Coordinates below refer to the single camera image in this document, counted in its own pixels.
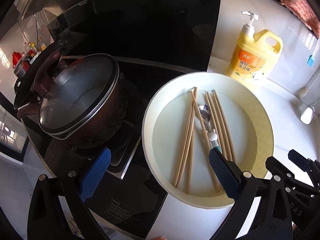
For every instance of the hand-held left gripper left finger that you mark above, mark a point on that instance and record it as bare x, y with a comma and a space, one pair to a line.
96, 173

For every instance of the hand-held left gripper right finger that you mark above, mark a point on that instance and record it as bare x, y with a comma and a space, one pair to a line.
225, 173

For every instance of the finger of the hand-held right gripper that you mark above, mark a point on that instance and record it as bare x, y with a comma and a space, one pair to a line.
277, 167
298, 158

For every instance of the bundle of wooden chopsticks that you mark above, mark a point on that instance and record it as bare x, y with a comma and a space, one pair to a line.
223, 130

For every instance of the white round basin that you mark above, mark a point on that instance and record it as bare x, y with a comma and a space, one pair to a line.
170, 130

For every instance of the black glass cooktop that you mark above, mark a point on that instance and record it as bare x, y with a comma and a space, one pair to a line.
125, 205

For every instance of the metal spatula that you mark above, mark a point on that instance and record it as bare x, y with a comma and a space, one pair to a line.
307, 115

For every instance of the brown cooking pot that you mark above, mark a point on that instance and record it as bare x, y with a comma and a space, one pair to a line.
105, 120

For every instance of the white dish brush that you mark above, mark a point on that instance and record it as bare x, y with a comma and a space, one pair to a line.
303, 93

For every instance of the glass pot lid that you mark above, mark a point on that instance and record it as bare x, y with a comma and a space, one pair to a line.
75, 92

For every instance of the blue silicone brush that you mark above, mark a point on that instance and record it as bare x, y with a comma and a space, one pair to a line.
310, 60

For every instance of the dark wok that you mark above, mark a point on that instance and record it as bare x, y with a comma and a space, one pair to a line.
23, 92

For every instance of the yellow dish soap bottle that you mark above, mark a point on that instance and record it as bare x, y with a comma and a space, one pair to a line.
250, 60

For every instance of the red packet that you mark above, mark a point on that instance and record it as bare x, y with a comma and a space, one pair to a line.
17, 60

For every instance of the yellow oil bottle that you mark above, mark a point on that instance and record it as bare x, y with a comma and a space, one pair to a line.
41, 45

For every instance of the red fuzzy towel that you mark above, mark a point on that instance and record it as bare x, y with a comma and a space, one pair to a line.
297, 5

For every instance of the black glass backsplash panel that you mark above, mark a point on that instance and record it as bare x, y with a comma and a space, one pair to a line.
150, 17

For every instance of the stainless range hood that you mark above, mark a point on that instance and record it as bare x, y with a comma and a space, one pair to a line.
32, 2

